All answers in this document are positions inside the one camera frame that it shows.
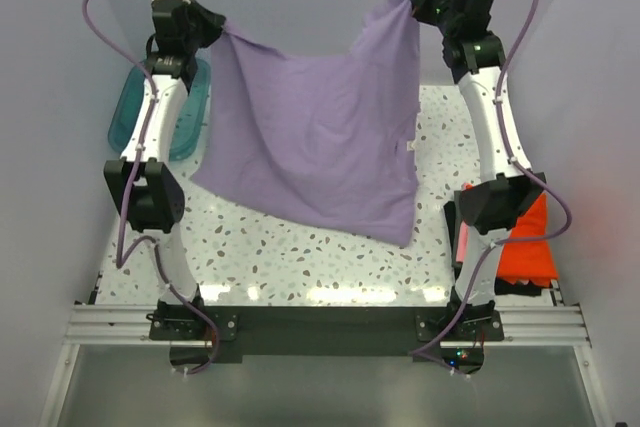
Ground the pink folded t shirt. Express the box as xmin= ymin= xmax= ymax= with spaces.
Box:
xmin=453 ymin=183 xmax=474 ymax=264

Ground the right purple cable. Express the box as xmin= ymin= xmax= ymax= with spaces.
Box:
xmin=409 ymin=0 xmax=574 ymax=363

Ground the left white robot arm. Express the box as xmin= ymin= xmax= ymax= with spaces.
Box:
xmin=104 ymin=0 xmax=225 ymax=339

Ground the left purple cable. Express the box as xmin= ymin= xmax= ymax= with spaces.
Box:
xmin=82 ymin=0 xmax=224 ymax=378

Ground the purple t shirt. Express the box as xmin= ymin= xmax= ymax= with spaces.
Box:
xmin=192 ymin=0 xmax=420 ymax=247

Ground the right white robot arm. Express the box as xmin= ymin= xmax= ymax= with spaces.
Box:
xmin=410 ymin=0 xmax=545 ymax=340

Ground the teal plastic basket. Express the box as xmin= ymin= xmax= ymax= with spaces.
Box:
xmin=107 ymin=58 xmax=211 ymax=161

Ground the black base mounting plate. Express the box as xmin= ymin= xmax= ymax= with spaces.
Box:
xmin=148 ymin=304 xmax=506 ymax=368

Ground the purple cable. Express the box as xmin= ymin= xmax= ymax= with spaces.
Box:
xmin=409 ymin=0 xmax=574 ymax=363
xmin=82 ymin=0 xmax=224 ymax=378

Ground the aluminium frame rail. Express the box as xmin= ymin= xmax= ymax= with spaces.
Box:
xmin=65 ymin=304 xmax=591 ymax=347

